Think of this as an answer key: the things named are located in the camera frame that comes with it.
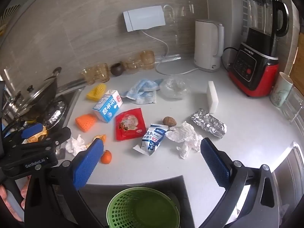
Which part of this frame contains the clear plastic bag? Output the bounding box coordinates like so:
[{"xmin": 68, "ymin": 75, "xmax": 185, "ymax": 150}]
[{"xmin": 160, "ymin": 75, "xmax": 190, "ymax": 99}]

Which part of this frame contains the small tangerine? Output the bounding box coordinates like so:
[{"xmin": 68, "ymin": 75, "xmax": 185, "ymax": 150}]
[{"xmin": 100, "ymin": 150, "xmax": 112, "ymax": 165}]

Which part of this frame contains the crumpled aluminium foil wad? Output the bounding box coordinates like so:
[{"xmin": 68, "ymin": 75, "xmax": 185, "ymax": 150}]
[{"xmin": 190, "ymin": 108, "xmax": 228, "ymax": 139}]

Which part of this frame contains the person's left hand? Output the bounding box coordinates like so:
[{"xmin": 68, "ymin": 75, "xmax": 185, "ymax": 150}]
[{"xmin": 0, "ymin": 185, "xmax": 27, "ymax": 222}]

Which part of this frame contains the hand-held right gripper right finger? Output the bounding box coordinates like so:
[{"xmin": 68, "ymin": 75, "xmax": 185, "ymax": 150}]
[{"xmin": 200, "ymin": 138, "xmax": 279, "ymax": 228}]

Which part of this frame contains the brown clay cup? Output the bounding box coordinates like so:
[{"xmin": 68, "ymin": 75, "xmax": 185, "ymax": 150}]
[{"xmin": 110, "ymin": 62, "xmax": 126, "ymax": 77}]

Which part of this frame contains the green plastic basket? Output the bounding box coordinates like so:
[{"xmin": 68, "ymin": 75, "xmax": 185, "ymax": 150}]
[{"xmin": 106, "ymin": 187, "xmax": 180, "ymax": 228}]

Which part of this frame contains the small orange peel piece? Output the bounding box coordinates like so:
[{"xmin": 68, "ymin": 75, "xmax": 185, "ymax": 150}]
[{"xmin": 85, "ymin": 134, "xmax": 107, "ymax": 149}]

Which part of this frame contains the white tissue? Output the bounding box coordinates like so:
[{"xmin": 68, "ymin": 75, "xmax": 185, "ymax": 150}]
[{"xmin": 65, "ymin": 135, "xmax": 87, "ymax": 154}]

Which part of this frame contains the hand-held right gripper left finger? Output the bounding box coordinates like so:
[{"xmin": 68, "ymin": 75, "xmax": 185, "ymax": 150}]
[{"xmin": 24, "ymin": 138, "xmax": 112, "ymax": 228}]

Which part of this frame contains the foil burner liner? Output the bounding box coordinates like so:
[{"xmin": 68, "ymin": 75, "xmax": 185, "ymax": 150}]
[{"xmin": 43, "ymin": 100, "xmax": 69, "ymax": 130}]

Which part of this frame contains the blue and white milk carton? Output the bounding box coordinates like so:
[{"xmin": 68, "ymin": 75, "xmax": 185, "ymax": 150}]
[{"xmin": 92, "ymin": 89, "xmax": 123, "ymax": 123}]

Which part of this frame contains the white power cable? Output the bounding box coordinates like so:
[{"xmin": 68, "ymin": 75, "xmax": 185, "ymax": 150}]
[{"xmin": 142, "ymin": 29, "xmax": 199, "ymax": 75}]

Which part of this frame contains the amber ribbed glass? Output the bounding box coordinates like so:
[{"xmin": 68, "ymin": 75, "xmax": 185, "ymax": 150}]
[{"xmin": 140, "ymin": 50, "xmax": 156, "ymax": 70}]

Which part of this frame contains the white electric kettle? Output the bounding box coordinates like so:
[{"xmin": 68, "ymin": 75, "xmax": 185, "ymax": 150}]
[{"xmin": 193, "ymin": 19, "xmax": 225, "ymax": 73}]

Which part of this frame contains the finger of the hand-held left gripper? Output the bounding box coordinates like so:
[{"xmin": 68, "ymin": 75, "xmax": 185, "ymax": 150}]
[
  {"xmin": 5, "ymin": 123, "xmax": 43, "ymax": 148},
  {"xmin": 18, "ymin": 127, "xmax": 72, "ymax": 151}
]

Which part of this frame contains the white cup with green print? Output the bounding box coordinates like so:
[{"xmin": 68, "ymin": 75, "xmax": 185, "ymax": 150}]
[{"xmin": 269, "ymin": 72, "xmax": 293, "ymax": 107}]

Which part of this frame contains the amber glass cup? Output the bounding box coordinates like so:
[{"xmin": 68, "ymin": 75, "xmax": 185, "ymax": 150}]
[
  {"xmin": 82, "ymin": 68, "xmax": 97, "ymax": 85},
  {"xmin": 95, "ymin": 63, "xmax": 110, "ymax": 83}
]

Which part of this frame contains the brown nut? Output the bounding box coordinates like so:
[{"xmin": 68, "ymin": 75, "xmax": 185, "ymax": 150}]
[{"xmin": 163, "ymin": 116, "xmax": 177, "ymax": 126}]

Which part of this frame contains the clear glass teapot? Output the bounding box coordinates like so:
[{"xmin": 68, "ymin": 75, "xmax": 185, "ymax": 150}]
[{"xmin": 123, "ymin": 56, "xmax": 143, "ymax": 74}]

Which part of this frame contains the wooden cutting board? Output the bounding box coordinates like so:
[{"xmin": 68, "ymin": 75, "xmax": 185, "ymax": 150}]
[{"xmin": 290, "ymin": 28, "xmax": 304, "ymax": 88}]

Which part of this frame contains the crumpled white paper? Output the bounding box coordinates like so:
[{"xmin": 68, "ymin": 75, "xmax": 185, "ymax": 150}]
[{"xmin": 165, "ymin": 121, "xmax": 203, "ymax": 159}]

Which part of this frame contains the gas stove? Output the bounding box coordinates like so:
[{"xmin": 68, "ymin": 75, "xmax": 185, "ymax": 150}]
[{"xmin": 0, "ymin": 85, "xmax": 86, "ymax": 162}]

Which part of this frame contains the blue and white wipes packet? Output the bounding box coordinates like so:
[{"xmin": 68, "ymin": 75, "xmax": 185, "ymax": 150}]
[{"xmin": 132, "ymin": 123, "xmax": 169, "ymax": 157}]

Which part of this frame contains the glass wok lid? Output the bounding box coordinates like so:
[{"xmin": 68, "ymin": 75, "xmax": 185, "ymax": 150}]
[{"xmin": 2, "ymin": 71, "xmax": 59, "ymax": 117}]

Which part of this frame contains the clear acrylic holder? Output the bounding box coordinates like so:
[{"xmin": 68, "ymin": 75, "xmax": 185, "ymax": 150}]
[{"xmin": 280, "ymin": 87, "xmax": 304, "ymax": 124}]

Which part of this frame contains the black power cable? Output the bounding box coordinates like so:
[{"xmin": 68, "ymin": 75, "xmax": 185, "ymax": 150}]
[{"xmin": 222, "ymin": 47, "xmax": 240, "ymax": 70}]

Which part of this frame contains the white wall socket box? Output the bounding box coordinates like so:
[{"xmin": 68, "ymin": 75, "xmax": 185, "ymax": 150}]
[{"xmin": 123, "ymin": 5, "xmax": 166, "ymax": 32}]

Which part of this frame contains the black wok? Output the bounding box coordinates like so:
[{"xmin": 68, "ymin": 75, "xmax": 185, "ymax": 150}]
[{"xmin": 0, "ymin": 66, "xmax": 62, "ymax": 124}]

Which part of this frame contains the red and black blender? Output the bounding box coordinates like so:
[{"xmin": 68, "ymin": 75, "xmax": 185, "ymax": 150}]
[{"xmin": 228, "ymin": 0, "xmax": 290, "ymax": 98}]

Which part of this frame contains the red snack packet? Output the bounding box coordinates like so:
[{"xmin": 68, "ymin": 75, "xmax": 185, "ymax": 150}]
[{"xmin": 115, "ymin": 108, "xmax": 146, "ymax": 141}]

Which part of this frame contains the range hood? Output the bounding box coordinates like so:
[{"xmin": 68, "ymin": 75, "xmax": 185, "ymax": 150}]
[{"xmin": 0, "ymin": 3, "xmax": 22, "ymax": 37}]

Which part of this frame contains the white sponge block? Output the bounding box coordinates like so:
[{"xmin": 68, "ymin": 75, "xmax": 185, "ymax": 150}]
[{"xmin": 206, "ymin": 81, "xmax": 219, "ymax": 114}]

